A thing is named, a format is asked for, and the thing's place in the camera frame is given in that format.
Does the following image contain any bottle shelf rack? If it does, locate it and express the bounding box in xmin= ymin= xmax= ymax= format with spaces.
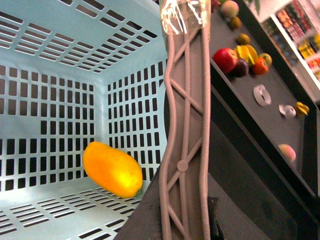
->
xmin=259 ymin=0 xmax=320 ymax=83

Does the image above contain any orange tangerine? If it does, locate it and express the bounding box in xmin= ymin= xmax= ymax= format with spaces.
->
xmin=252 ymin=57 xmax=269 ymax=75

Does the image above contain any pink dragon fruit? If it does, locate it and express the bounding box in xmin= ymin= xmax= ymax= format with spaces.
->
xmin=211 ymin=0 xmax=221 ymax=13

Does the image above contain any yellow starfruit right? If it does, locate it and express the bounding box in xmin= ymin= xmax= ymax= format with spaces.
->
xmin=293 ymin=101 xmax=310 ymax=116

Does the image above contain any pale green peach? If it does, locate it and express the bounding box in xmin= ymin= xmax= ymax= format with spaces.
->
xmin=220 ymin=0 xmax=240 ymax=19

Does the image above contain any red yellow small apple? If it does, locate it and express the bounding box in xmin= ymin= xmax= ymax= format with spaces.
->
xmin=259 ymin=53 xmax=273 ymax=67

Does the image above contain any small brown fruit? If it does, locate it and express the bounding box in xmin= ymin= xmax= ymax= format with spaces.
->
xmin=236 ymin=33 xmax=251 ymax=45

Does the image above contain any small white tape roll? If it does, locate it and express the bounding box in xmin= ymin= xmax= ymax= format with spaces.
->
xmin=278 ymin=104 xmax=297 ymax=119

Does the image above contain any yellow starfruit centre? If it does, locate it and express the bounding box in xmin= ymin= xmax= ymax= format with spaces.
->
xmin=234 ymin=44 xmax=258 ymax=67

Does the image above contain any pale peach front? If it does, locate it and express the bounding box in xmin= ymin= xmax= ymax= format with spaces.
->
xmin=278 ymin=143 xmax=297 ymax=163

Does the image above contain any large red apple on shelf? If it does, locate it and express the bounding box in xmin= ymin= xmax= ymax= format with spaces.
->
xmin=212 ymin=48 xmax=238 ymax=74

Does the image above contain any brown kiwi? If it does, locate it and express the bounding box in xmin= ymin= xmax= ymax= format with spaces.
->
xmin=228 ymin=16 xmax=242 ymax=31

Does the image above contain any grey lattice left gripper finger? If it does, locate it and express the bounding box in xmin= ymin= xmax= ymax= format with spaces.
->
xmin=159 ymin=0 xmax=211 ymax=240

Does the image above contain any light blue plastic basket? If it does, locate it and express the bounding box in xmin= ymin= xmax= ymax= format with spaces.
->
xmin=0 ymin=0 xmax=167 ymax=240

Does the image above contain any yellow mango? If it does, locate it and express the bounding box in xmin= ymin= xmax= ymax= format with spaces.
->
xmin=83 ymin=141 xmax=143 ymax=199

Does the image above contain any yellow starfruit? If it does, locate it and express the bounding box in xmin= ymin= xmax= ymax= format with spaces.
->
xmin=234 ymin=44 xmax=258 ymax=67
xmin=293 ymin=101 xmax=310 ymax=116

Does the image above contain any dark purple plum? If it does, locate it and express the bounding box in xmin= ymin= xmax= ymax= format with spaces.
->
xmin=231 ymin=58 xmax=249 ymax=78

